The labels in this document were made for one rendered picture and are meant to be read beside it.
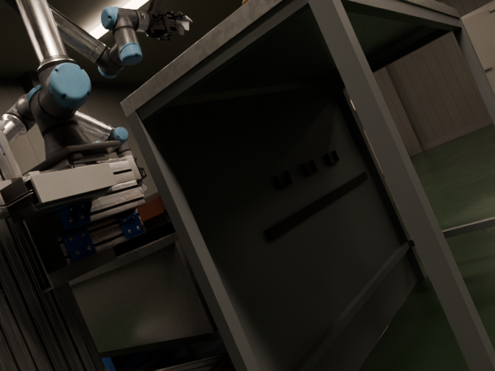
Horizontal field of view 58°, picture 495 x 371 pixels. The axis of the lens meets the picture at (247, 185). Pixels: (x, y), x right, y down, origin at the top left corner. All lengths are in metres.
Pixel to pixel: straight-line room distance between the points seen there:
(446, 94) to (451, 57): 0.74
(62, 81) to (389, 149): 0.94
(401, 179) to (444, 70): 9.39
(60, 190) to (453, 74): 9.44
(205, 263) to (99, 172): 0.40
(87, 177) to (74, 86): 0.28
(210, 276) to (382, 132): 0.57
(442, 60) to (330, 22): 9.38
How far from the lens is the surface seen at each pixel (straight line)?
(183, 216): 1.13
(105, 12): 1.65
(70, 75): 1.40
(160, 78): 1.08
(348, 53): 0.82
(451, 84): 10.16
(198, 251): 1.13
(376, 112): 0.81
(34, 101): 1.54
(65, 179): 1.21
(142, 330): 1.97
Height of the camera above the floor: 0.72
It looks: 1 degrees up
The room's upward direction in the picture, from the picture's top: 23 degrees counter-clockwise
